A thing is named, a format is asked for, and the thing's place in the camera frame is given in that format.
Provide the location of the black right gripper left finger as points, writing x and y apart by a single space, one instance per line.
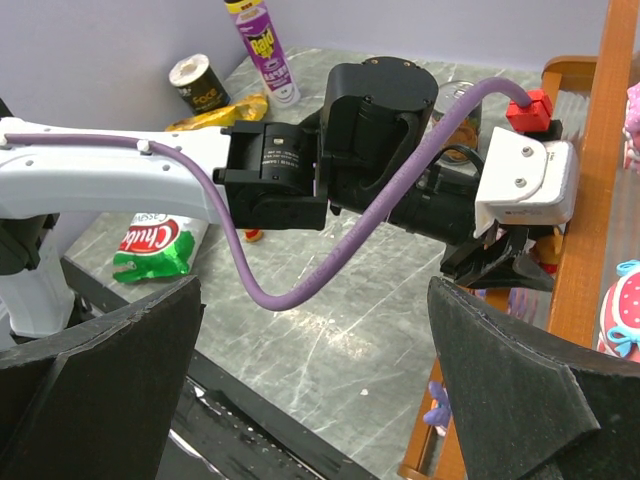
96 401

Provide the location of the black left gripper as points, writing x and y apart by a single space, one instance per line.
506 263

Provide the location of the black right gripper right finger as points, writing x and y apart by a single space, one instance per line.
527 404

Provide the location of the purple cat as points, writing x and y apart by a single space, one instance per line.
439 413

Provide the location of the pink round figure teal face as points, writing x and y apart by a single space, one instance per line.
619 317

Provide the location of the pink pig figure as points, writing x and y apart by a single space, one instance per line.
631 129

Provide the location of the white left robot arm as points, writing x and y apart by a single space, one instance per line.
370 149

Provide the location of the orange tiered display shelf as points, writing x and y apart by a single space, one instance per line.
576 296

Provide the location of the brown tin can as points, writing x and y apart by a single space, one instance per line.
467 132

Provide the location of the green Chuba cassava chips bag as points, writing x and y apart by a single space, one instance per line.
157 246

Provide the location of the yellow snack bag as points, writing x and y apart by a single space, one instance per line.
253 107

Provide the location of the chips tube with white lid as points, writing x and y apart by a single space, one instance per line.
198 85

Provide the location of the purple insect spray can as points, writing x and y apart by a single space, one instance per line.
254 25

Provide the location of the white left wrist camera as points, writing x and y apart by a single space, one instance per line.
526 181

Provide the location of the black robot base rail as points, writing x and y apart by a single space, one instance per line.
243 436

